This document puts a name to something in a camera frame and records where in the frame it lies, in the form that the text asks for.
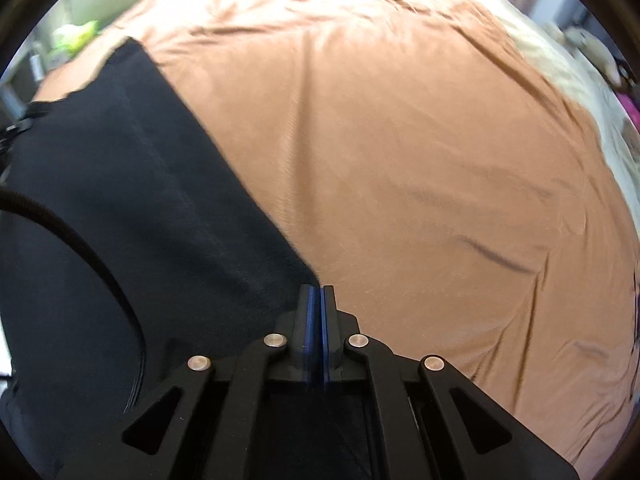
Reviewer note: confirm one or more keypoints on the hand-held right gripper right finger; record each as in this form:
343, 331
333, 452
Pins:
327, 320

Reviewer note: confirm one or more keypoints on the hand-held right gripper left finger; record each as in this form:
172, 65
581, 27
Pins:
311, 320

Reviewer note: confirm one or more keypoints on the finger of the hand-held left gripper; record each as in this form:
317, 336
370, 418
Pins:
12, 130

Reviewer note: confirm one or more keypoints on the black pants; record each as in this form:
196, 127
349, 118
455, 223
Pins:
125, 210

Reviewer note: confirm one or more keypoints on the grey bedside table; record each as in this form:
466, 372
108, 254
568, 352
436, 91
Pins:
30, 70

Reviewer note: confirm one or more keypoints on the green tissue box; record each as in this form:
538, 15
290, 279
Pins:
75, 35

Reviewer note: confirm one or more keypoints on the orange fleece blanket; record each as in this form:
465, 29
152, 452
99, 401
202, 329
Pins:
400, 160

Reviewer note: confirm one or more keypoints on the cream duvet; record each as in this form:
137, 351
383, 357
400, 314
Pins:
560, 65

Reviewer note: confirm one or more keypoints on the pink plush toy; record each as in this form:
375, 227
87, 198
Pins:
631, 105

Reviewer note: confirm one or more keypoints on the beige plush toy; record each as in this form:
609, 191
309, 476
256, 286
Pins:
595, 47

